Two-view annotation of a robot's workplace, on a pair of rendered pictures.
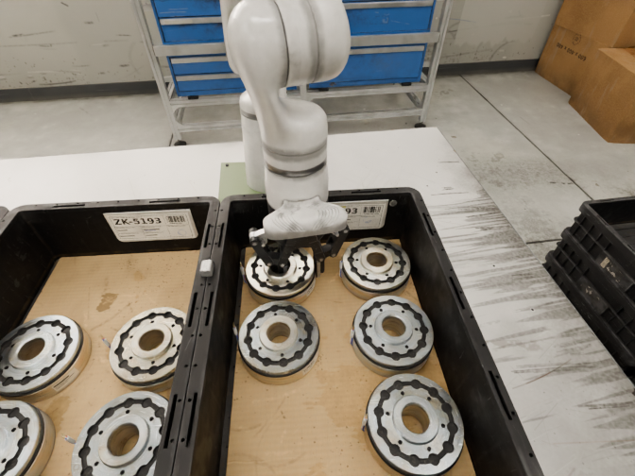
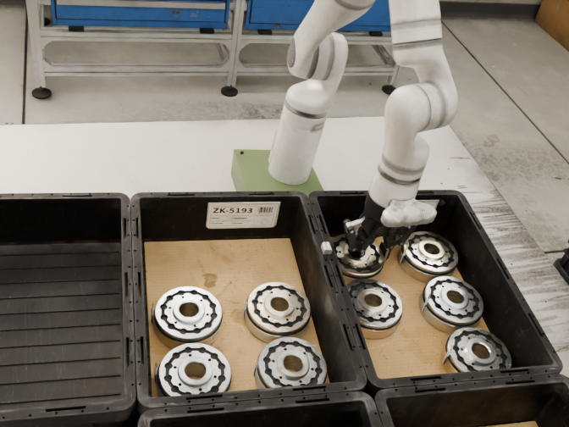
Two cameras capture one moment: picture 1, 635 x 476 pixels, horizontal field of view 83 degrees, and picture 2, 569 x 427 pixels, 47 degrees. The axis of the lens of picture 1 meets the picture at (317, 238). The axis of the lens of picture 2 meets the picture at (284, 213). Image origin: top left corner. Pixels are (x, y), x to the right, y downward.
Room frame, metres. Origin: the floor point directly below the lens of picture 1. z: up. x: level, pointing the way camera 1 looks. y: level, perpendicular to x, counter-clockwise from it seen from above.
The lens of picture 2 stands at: (-0.43, 0.40, 1.65)
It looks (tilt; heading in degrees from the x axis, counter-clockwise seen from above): 41 degrees down; 345
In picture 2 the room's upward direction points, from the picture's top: 12 degrees clockwise
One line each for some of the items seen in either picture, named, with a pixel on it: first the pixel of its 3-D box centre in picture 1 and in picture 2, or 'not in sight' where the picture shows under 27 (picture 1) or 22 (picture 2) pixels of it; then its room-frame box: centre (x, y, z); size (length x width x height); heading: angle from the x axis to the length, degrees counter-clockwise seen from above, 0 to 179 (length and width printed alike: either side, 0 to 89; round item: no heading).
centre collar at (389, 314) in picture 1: (393, 327); (455, 297); (0.23, -0.10, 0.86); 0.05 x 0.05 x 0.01
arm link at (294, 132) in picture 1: (283, 92); (408, 131); (0.34, 0.03, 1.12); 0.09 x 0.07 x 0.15; 112
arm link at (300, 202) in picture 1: (299, 183); (400, 188); (0.32, 0.02, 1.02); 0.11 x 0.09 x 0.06; 11
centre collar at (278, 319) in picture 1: (278, 332); (372, 301); (0.23, 0.05, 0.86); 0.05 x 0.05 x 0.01
